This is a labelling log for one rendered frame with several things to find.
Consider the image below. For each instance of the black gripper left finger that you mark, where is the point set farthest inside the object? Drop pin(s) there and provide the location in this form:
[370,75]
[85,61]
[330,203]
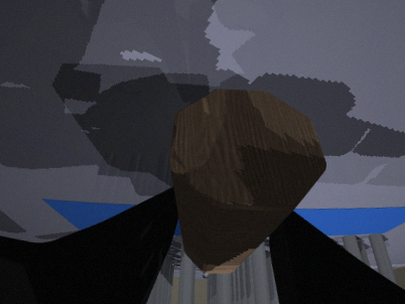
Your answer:
[114,262]

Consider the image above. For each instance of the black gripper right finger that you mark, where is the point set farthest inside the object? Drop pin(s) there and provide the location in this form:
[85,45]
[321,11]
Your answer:
[310,268]

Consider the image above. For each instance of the blue flat strip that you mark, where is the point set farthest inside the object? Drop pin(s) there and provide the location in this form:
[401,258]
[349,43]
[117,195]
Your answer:
[348,221]

